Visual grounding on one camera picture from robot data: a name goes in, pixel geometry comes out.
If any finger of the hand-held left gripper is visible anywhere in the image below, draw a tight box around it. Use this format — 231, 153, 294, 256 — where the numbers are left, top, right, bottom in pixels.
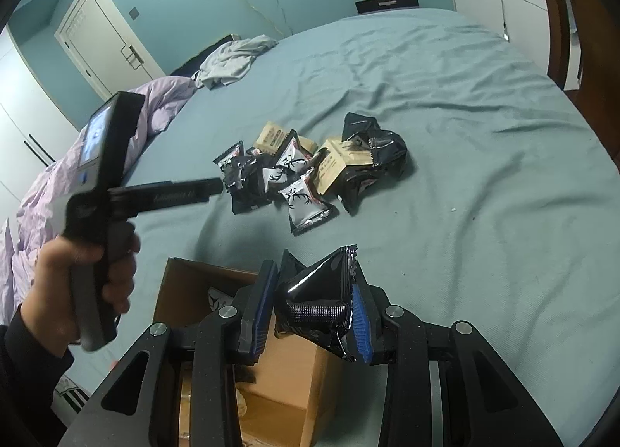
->
109, 177, 224, 210

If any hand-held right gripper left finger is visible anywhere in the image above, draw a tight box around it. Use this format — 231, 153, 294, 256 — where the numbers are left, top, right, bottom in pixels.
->
58, 259, 281, 447

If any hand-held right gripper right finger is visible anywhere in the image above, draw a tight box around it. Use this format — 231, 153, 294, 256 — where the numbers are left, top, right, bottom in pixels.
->
351, 282, 565, 447

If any black foil snack packet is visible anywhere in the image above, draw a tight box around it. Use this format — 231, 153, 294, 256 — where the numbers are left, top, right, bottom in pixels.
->
274, 244, 360, 361

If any cardboard box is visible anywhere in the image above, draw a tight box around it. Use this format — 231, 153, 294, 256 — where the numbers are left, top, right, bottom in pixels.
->
152, 257, 340, 447

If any person's left forearm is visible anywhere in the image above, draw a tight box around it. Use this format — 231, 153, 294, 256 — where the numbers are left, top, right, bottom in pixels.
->
0, 304, 74, 447

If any person's left hand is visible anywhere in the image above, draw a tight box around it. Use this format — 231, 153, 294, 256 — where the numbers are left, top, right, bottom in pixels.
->
22, 233, 142, 357

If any purple duvet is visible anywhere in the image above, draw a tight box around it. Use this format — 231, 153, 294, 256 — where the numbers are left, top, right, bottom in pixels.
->
0, 76, 197, 332

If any white wardrobe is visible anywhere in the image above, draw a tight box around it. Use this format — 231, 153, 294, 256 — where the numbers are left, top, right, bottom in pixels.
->
0, 23, 82, 215

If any dark cloth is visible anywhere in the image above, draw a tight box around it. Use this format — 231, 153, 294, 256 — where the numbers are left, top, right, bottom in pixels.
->
169, 35, 238, 79

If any white door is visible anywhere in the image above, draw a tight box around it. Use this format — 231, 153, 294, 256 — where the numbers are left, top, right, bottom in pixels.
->
55, 0, 166, 100

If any grey crumpled cloth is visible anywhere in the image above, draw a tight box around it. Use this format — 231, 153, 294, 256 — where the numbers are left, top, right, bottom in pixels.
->
194, 35, 278, 89

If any teal bed sheet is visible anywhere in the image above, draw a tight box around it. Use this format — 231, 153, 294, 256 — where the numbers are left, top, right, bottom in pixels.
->
53, 7, 620, 447

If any black white striped object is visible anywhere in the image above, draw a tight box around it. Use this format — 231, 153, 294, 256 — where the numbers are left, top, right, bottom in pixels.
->
55, 377, 92, 411

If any black box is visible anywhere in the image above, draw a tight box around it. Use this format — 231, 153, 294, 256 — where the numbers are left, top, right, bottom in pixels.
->
355, 0, 420, 16

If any thin hanging cable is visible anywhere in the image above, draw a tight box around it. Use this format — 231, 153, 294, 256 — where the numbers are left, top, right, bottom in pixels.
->
231, 0, 295, 38

